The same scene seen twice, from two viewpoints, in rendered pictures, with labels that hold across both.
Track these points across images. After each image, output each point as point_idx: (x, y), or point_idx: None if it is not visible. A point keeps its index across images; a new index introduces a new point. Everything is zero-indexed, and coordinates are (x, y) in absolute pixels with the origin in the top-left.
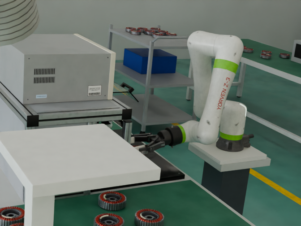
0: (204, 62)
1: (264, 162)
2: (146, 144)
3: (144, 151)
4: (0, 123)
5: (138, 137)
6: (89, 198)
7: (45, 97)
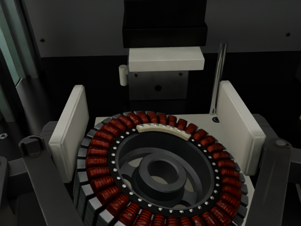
0: None
1: None
2: (29, 141)
3: (75, 188)
4: None
5: (260, 167)
6: (11, 61)
7: None
